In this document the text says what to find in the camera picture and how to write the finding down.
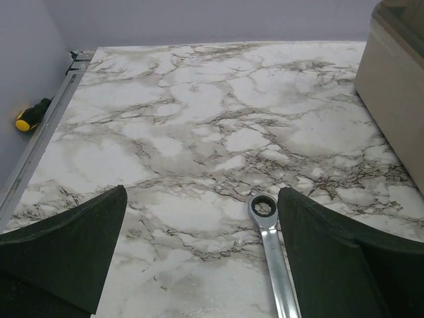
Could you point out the silver ratchet combination wrench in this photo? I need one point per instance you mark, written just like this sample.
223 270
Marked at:
262 209

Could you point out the aluminium table edge rail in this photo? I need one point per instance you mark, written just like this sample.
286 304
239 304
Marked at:
23 171

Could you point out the yellow black screwdriver at edge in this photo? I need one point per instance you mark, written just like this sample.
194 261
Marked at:
30 118

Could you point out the translucent brown tool box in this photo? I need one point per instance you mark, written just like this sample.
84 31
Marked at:
389 79

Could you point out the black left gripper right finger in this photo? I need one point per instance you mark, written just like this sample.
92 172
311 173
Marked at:
344 268

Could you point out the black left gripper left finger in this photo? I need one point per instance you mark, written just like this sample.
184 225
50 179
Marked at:
58 266

